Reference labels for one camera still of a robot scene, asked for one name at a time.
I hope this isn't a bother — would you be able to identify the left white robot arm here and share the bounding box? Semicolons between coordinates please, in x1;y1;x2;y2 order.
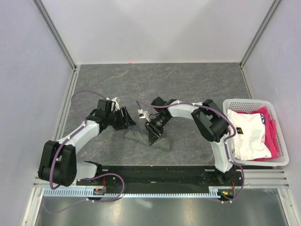
38;99;136;190

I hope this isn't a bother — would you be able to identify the right aluminium frame post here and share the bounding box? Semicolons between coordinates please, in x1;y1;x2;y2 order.
239;0;282;69

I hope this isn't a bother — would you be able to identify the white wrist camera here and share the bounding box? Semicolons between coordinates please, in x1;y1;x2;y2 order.
111;97;120;112
138;109;150;121

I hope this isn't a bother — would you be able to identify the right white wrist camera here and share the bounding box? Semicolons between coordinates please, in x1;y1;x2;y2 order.
138;109;150;121

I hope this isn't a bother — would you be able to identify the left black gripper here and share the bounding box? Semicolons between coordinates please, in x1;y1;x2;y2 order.
106;106;136;131

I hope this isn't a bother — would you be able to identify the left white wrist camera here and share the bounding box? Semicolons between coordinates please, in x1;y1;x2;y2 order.
111;97;120;112

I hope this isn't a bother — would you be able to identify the aluminium frame post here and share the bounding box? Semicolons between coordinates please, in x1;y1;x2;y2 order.
239;0;282;69
33;0;77;71

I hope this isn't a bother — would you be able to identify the grey cloth napkin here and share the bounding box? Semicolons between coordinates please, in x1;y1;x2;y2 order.
125;129;172;151

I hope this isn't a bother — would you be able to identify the slotted cable duct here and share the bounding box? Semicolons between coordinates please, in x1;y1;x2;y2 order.
43;187;222;199

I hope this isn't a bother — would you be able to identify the white cloth in basket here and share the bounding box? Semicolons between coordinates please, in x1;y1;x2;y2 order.
227;109;272;161

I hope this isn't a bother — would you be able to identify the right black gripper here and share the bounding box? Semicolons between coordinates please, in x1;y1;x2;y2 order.
144;115;170;146

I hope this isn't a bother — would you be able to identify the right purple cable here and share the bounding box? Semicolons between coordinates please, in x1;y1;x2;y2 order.
135;100;245;204

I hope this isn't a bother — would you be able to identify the left aluminium frame post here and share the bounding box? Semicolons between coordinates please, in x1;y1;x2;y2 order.
33;0;77;71

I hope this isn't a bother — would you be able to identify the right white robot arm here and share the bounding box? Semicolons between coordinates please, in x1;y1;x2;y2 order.
138;97;235;186

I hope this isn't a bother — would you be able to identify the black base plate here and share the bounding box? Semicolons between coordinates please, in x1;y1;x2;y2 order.
76;165;243;189

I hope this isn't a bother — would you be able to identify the pink cloth in basket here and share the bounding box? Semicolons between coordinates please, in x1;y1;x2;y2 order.
251;107;279;161

